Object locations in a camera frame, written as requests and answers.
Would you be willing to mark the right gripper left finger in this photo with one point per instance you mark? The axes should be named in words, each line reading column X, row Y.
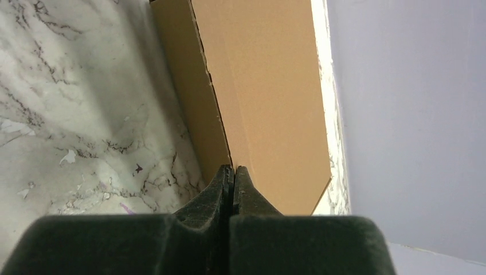
column 193, row 240

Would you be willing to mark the brown cardboard box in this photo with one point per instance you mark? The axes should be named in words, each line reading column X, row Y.
column 248, row 82

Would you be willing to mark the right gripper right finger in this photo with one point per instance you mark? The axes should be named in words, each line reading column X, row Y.
column 264, row 241

